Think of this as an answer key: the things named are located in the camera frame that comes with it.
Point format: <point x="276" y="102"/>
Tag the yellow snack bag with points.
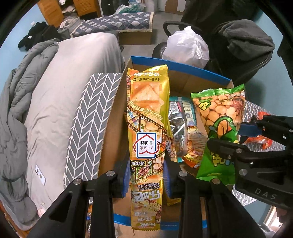
<point x="170" y="198"/>

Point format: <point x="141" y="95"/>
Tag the bed with grey sheet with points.
<point x="53" y="104"/>

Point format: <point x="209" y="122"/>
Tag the white plastic bag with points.
<point x="187" y="47"/>

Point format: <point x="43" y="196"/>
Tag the black clothes pile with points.
<point x="40" y="32"/>

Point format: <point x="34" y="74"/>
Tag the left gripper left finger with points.
<point x="67" y="215"/>

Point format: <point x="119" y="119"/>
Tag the yellow long cracker bag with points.
<point x="148" y="132"/>

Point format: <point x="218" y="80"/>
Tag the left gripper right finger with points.
<point x="208" y="208"/>

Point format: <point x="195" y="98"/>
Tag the green peanut snack bag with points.
<point x="221" y="112"/>

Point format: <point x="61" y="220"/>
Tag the grey comforter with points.
<point x="15" y="102"/>

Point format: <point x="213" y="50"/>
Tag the orange peanut snack bag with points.
<point x="195" y="147"/>

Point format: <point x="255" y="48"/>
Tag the dark grey fleece blanket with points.
<point x="246" y="40"/>

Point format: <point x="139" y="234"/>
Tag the blue cardboard box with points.
<point x="184" y="79"/>

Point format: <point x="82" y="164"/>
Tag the teal cartoon snack bag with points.
<point x="181" y="116"/>

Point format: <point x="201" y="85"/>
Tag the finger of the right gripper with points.
<point x="249" y="130"/>
<point x="228" y="150"/>

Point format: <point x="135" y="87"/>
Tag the black office chair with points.
<point x="221" y="61"/>

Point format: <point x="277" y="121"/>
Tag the orange black octopus snack bag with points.
<point x="259" y="139"/>

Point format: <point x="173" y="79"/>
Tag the person right hand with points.
<point x="284" y="216"/>

